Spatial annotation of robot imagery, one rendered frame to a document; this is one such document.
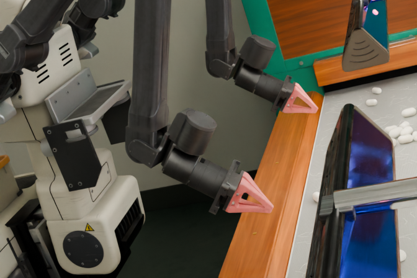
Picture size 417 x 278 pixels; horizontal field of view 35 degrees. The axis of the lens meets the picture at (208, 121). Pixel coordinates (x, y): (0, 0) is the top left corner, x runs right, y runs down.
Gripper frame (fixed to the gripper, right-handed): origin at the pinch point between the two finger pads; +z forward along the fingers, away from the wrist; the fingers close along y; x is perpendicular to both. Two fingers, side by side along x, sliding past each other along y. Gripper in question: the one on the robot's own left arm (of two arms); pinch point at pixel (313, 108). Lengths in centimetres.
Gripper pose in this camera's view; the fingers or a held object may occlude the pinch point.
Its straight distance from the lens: 156.9
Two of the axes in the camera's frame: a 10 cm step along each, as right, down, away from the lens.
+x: -3.7, 8.2, 4.4
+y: 2.3, -3.7, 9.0
